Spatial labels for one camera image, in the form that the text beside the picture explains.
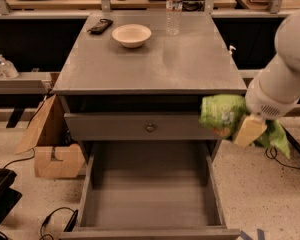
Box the green rice chip bag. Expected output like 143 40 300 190
199 94 290 159

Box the black floor cable right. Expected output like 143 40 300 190
264 146 300 172

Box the grey middle drawer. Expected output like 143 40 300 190
64 113 220 141

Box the black plastic tray stack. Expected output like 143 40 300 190
0 168 22 240

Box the brown cardboard box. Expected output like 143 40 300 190
14 72 86 180

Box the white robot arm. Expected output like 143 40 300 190
233 11 300 147

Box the grey open bottom drawer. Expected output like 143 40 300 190
60 141 240 240

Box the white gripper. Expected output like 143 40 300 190
233 73 298 147

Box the clear plastic water bottle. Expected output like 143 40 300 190
166 0 183 36

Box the small white pump dispenser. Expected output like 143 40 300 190
229 45 236 55

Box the white ceramic bowl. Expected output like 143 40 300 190
112 24 152 48

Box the black floor cable left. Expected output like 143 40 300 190
38 206 79 240

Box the grey wooden drawer cabinet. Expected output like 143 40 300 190
53 10 246 155

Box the black floor cable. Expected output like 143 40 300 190
38 206 79 240
264 146 300 172

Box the black remote control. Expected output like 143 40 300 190
88 19 113 35

